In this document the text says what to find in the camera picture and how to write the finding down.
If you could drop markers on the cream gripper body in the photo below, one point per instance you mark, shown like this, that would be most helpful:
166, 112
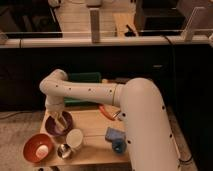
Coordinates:
52, 113

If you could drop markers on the peeled yellow banana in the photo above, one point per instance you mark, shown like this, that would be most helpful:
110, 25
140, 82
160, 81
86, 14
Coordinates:
60, 122

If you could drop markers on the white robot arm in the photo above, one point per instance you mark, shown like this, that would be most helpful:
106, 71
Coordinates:
150, 141

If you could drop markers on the purple bowl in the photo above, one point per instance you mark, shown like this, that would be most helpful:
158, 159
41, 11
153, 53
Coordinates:
52, 129

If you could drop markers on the orange bowl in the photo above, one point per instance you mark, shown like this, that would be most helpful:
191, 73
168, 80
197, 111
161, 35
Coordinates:
30, 147

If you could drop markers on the white cup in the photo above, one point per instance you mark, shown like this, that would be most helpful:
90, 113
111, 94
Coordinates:
75, 139

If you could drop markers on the small steel cup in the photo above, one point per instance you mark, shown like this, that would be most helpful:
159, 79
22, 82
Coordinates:
64, 151

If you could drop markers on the white egg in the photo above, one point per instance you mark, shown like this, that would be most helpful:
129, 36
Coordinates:
42, 151

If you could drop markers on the green plastic tray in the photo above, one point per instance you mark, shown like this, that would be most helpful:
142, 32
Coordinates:
88, 77

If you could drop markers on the wooden table board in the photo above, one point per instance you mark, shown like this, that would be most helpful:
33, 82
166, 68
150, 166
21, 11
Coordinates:
95, 149

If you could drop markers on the orange round fruit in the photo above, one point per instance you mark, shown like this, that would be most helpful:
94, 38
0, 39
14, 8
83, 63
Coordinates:
104, 81

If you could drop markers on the blue plastic toy mug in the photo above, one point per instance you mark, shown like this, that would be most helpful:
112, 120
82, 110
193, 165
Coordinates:
117, 139

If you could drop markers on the dark grey sponge block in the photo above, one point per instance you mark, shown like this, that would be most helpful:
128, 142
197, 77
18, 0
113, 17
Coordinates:
120, 80

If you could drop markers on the black handheld device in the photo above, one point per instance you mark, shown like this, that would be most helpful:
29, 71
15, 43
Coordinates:
129, 31

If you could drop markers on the black box on desk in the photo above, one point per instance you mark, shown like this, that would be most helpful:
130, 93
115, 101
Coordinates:
158, 17

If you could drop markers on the white horizontal rail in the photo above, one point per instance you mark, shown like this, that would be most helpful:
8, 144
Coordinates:
105, 41

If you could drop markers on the grey upright post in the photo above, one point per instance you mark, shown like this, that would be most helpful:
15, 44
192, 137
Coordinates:
95, 25

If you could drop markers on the white angled bracket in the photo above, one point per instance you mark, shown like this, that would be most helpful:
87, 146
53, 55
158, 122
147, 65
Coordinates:
191, 28

